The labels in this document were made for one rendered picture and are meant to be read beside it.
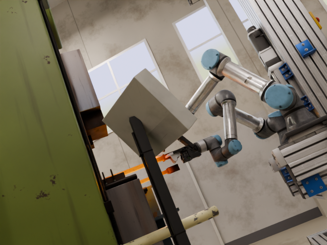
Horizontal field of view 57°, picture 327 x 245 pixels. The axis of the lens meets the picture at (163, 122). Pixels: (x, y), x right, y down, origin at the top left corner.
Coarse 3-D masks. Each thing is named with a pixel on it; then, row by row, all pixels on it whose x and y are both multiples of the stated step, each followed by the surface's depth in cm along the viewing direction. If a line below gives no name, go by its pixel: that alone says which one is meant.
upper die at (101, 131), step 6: (90, 114) 169; (96, 114) 169; (102, 114) 169; (84, 120) 167; (90, 120) 167; (96, 120) 168; (90, 126) 166; (96, 126) 166; (102, 126) 169; (90, 132) 169; (96, 132) 173; (102, 132) 177; (96, 138) 182
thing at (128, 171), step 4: (164, 156) 175; (160, 160) 175; (164, 160) 177; (140, 164) 172; (132, 168) 171; (136, 168) 171; (140, 168) 172; (120, 172) 169; (124, 172) 170; (128, 172) 170; (132, 172) 173; (108, 176) 168
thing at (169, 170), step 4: (176, 164) 214; (168, 168) 214; (172, 168) 214; (176, 168) 214; (164, 172) 212; (168, 172) 211; (172, 172) 212; (140, 180) 210; (144, 180) 210; (148, 180) 211
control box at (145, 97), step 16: (144, 80) 110; (128, 96) 115; (144, 96) 111; (160, 96) 110; (112, 112) 126; (128, 112) 121; (144, 112) 116; (160, 112) 112; (176, 112) 110; (112, 128) 132; (128, 128) 126; (144, 128) 121; (160, 128) 116; (176, 128) 112; (128, 144) 133; (160, 144) 122
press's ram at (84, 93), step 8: (64, 56) 175; (72, 56) 176; (80, 56) 176; (64, 64) 173; (72, 64) 174; (80, 64) 174; (72, 72) 172; (80, 72) 172; (88, 72) 173; (72, 80) 170; (80, 80) 170; (88, 80) 171; (72, 88) 168; (80, 88) 168; (88, 88) 169; (80, 96) 167; (88, 96) 167; (96, 96) 168; (80, 104) 165; (88, 104) 165; (96, 104) 166; (80, 112) 164; (88, 112) 168
